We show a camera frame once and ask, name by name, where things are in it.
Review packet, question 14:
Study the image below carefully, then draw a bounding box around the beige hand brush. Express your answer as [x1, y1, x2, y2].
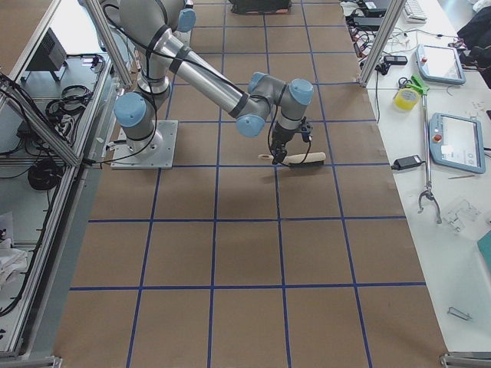
[277, 152, 326, 168]

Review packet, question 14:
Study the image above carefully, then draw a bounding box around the aluminium frame post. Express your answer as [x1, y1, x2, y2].
[358, 0, 405, 87]

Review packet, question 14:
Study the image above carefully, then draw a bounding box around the blue teach pendant far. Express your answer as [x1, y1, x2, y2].
[416, 44, 466, 85]

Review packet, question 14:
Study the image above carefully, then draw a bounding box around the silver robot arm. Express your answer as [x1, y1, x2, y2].
[108, 1, 313, 164]

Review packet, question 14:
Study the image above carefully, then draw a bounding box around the yellow tape roll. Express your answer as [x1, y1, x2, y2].
[393, 87, 420, 112]

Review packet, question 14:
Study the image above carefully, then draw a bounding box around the black lined trash bin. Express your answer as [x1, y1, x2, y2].
[229, 0, 292, 15]

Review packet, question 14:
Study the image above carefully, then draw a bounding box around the blue teach pendant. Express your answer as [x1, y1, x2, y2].
[416, 44, 466, 85]
[429, 113, 486, 174]

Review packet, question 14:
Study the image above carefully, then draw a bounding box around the black power adapter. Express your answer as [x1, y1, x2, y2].
[391, 155, 424, 171]

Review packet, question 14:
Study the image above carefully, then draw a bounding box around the green handled grabber tool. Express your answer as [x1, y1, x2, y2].
[410, 74, 442, 224]

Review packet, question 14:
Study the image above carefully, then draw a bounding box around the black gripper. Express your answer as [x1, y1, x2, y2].
[268, 117, 312, 165]

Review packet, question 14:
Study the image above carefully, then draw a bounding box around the blue teach pendant near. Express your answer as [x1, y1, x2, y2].
[429, 113, 486, 174]

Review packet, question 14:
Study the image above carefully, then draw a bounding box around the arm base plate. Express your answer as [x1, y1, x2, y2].
[110, 120, 179, 169]

